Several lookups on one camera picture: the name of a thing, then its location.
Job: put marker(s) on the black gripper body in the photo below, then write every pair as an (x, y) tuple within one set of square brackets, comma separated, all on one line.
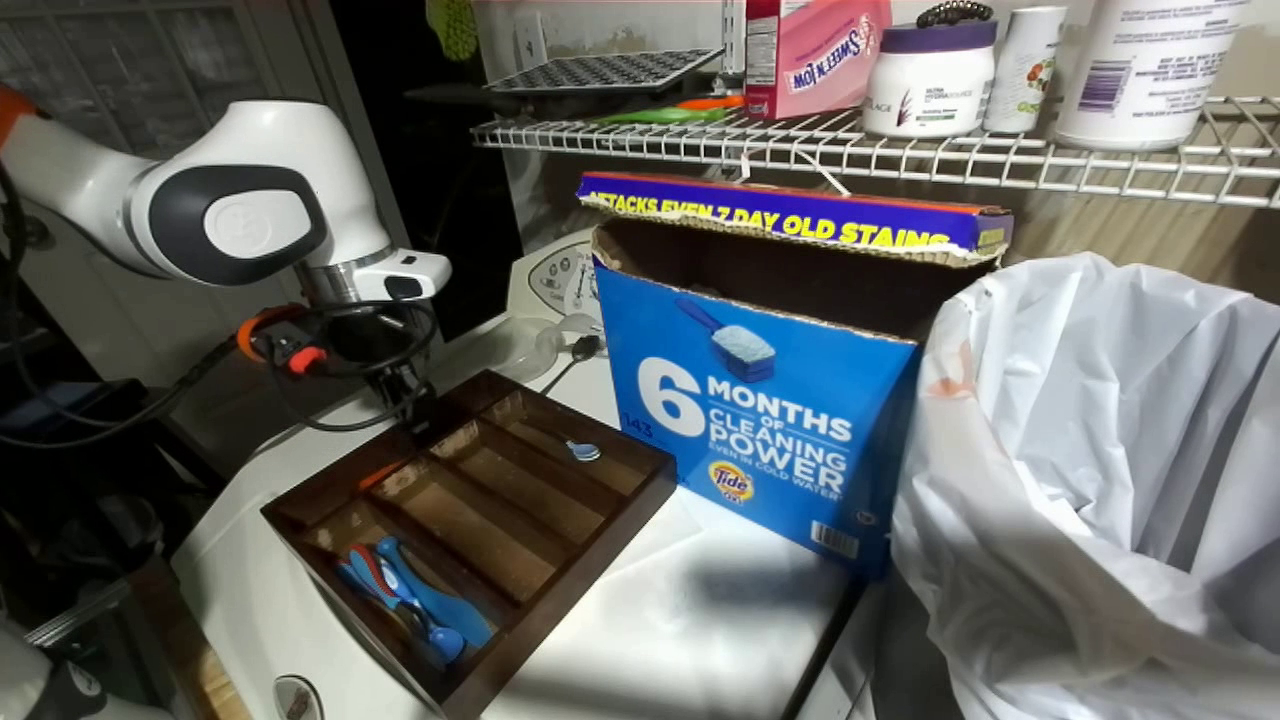
[(387, 348)]

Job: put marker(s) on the orange plastic spoon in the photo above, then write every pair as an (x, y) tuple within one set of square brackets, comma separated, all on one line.
[(379, 476)]

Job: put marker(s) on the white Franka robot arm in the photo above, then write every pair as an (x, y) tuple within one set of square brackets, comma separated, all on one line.
[(227, 201)]

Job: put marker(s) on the white and blue spoon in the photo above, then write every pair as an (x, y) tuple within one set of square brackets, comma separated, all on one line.
[(365, 578)]

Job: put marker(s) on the dark wooden utensil holder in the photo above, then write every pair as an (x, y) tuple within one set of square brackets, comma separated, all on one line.
[(532, 561)]

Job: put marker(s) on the blue plastic spoon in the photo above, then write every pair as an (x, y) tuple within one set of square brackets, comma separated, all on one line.
[(455, 625)]

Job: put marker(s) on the white washing machine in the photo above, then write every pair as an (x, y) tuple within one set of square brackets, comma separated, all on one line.
[(694, 625)]

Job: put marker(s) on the small blue object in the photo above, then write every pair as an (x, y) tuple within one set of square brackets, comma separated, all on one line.
[(583, 448)]

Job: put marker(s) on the cardboard detergent box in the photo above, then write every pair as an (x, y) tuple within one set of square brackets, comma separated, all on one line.
[(773, 400)]

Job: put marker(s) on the green and orange packet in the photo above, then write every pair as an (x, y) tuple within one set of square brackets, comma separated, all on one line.
[(683, 110)]

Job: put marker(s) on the pink cardboard box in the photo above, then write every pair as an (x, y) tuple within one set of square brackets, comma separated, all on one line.
[(822, 62)]

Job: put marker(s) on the white jar with purple lid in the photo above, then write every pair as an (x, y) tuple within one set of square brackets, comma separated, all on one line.
[(931, 85)]

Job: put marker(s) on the white plastic bag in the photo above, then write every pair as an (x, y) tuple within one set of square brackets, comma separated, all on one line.
[(1095, 504)]

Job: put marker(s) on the slim white bottle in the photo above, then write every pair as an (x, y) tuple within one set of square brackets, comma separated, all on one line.
[(1027, 73)]

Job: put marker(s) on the large white tub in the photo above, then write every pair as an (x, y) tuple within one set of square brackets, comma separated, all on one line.
[(1145, 73)]

